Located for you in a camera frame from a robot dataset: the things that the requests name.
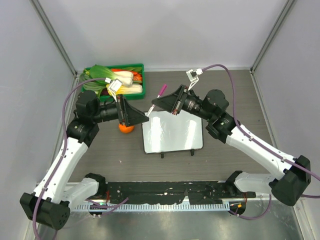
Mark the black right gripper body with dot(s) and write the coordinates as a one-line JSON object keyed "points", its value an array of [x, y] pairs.
{"points": [[191, 104]]}

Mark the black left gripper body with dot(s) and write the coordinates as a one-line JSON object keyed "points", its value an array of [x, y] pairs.
{"points": [[113, 111]]}

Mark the small white whiteboard black frame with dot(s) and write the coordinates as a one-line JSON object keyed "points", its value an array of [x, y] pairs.
{"points": [[165, 132]]}

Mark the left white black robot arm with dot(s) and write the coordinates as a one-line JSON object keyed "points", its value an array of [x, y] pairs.
{"points": [[49, 204]]}

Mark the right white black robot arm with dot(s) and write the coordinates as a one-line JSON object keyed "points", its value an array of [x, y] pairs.
{"points": [[287, 177]]}

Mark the green plastic vegetable tray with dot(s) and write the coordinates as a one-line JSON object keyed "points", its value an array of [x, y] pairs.
{"points": [[104, 96]]}

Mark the orange mandarin fruit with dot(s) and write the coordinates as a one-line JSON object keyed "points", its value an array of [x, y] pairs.
{"points": [[126, 129]]}

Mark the yellow white napa cabbage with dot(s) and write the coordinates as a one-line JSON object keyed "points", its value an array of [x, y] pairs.
{"points": [[134, 89]]}

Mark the green long vegetable stalks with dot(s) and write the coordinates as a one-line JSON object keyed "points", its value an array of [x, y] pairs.
{"points": [[92, 85]]}

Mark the green white bok choy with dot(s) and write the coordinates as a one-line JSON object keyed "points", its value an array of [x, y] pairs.
{"points": [[103, 72]]}

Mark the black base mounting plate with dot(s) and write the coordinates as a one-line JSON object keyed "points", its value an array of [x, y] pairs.
{"points": [[171, 192]]}

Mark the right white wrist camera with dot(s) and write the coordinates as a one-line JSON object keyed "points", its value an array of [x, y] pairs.
{"points": [[193, 76]]}

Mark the white slotted cable duct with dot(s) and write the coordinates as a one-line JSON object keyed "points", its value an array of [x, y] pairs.
{"points": [[183, 207]]}

